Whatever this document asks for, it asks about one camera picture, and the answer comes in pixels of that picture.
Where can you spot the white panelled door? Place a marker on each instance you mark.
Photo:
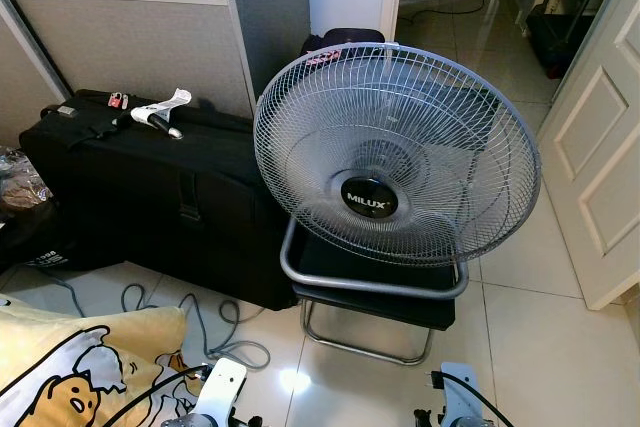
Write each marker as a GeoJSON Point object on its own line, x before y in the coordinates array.
{"type": "Point", "coordinates": [600, 147]}

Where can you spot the black trolley bag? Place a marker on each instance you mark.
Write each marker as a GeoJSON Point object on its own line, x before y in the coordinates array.
{"type": "Point", "coordinates": [560, 27]}

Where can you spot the grey Milux floor fan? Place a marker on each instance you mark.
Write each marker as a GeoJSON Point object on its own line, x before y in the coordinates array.
{"type": "Point", "coordinates": [370, 197]}

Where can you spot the large black fabric case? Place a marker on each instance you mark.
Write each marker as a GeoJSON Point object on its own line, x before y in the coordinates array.
{"type": "Point", "coordinates": [140, 197]}

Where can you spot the small red and white item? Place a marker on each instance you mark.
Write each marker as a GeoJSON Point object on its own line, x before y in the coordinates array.
{"type": "Point", "coordinates": [118, 101]}

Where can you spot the small grey tag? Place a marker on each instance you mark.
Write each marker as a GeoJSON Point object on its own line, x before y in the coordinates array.
{"type": "Point", "coordinates": [67, 110]}

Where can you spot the black bag with white print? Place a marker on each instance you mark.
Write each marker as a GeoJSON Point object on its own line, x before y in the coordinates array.
{"type": "Point", "coordinates": [45, 242]}

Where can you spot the yellow cartoon print blanket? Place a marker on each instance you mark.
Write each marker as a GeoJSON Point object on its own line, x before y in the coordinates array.
{"type": "Point", "coordinates": [60, 367]}

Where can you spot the crumpled clear plastic bag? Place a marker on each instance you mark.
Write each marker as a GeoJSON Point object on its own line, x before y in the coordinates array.
{"type": "Point", "coordinates": [20, 182]}

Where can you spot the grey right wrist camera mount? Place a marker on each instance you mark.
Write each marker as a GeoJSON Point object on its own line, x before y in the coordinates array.
{"type": "Point", "coordinates": [460, 392]}

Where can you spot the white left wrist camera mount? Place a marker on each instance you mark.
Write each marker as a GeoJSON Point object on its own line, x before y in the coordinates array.
{"type": "Point", "coordinates": [222, 387]}

